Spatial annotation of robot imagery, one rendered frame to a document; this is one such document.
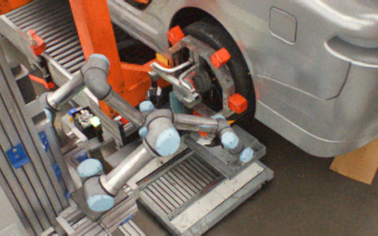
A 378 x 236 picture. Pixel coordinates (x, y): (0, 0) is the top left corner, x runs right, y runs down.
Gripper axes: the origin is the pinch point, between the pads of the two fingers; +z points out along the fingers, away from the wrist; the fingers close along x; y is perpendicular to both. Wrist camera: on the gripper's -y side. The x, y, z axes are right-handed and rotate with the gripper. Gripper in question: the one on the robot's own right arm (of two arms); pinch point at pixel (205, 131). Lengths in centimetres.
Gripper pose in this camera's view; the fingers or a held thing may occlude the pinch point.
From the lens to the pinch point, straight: 265.9
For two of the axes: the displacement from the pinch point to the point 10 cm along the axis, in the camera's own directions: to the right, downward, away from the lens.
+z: -6.3, -3.7, 6.9
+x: -5.9, 8.0, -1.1
